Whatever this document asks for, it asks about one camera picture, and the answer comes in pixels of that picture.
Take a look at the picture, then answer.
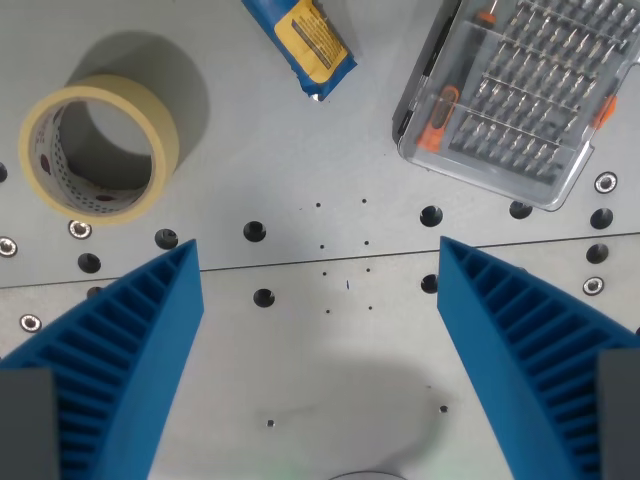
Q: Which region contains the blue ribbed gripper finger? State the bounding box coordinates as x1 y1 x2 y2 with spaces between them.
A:
437 236 640 480
0 238 206 480

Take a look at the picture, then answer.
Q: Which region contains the clear screwdriver bit set case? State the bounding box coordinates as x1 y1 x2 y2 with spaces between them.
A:
391 0 640 212

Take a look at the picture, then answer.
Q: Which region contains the blue and yellow snack bag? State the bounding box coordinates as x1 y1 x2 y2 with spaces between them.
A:
241 0 359 103

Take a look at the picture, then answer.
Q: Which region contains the orange black screwdriver handle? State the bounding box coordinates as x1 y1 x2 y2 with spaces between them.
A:
417 85 462 153

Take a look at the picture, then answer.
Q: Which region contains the yellow masking tape roll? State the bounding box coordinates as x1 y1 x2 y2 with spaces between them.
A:
18 74 181 226

